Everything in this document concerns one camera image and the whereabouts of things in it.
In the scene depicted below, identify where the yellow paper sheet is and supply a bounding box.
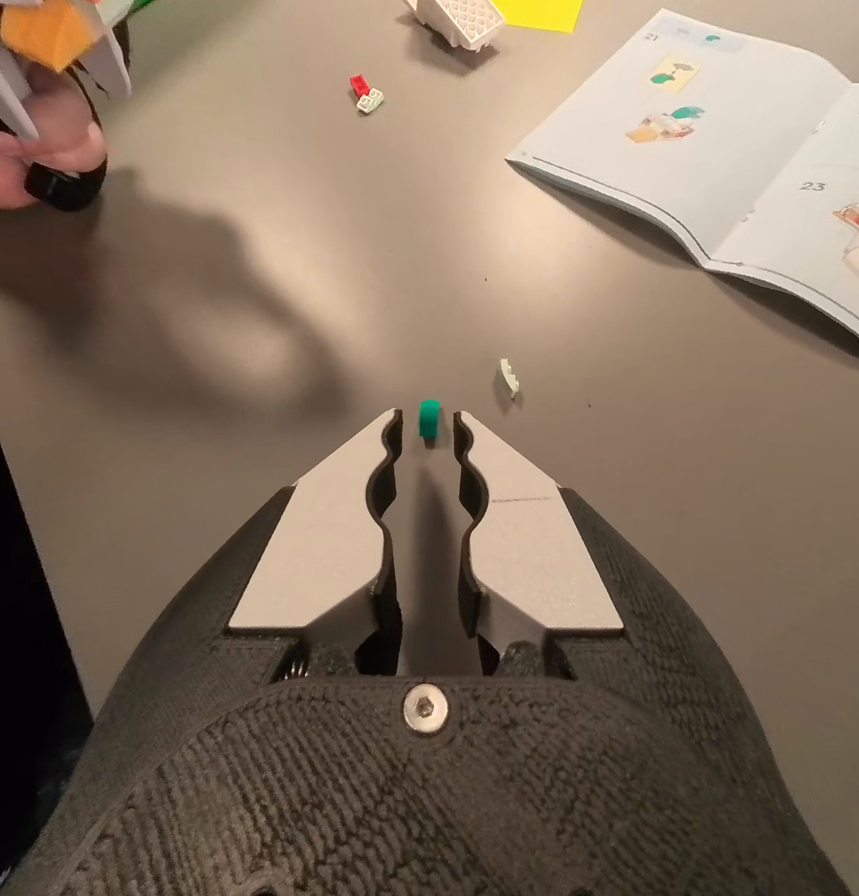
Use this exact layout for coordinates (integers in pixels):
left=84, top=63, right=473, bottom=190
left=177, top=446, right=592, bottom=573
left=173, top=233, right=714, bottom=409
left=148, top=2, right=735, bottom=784
left=496, top=0, right=586, bottom=32

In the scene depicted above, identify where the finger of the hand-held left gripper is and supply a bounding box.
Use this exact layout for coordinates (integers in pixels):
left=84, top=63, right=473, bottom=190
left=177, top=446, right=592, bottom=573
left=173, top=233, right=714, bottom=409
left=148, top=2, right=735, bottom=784
left=0, top=28, right=40, bottom=141
left=86, top=20, right=133, bottom=99

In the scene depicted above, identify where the person's left hand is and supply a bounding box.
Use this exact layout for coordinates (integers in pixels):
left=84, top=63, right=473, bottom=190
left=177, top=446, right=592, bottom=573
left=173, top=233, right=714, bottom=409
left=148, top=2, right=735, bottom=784
left=0, top=86, right=110, bottom=211

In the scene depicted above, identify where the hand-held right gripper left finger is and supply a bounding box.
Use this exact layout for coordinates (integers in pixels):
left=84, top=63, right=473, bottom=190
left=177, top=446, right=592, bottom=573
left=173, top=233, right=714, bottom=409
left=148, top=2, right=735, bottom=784
left=228, top=408, right=404, bottom=676

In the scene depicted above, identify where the multicolour lego assembly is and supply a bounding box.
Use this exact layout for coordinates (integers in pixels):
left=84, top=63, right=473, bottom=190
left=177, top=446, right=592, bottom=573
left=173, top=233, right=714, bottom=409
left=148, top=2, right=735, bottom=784
left=0, top=0, right=98, bottom=73

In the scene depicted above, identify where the white lego assembly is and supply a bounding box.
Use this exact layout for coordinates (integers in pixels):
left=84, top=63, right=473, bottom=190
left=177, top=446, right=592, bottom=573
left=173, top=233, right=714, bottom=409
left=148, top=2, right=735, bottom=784
left=403, top=0, right=506, bottom=51

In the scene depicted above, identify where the open instruction booklet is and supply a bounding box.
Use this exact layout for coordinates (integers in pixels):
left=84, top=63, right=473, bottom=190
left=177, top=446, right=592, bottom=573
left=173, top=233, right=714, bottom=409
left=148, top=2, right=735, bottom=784
left=506, top=8, right=859, bottom=351

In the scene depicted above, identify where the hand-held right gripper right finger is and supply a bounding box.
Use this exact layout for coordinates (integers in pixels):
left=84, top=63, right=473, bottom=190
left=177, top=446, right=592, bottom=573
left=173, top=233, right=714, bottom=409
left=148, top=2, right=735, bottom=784
left=452, top=409, right=625, bottom=676

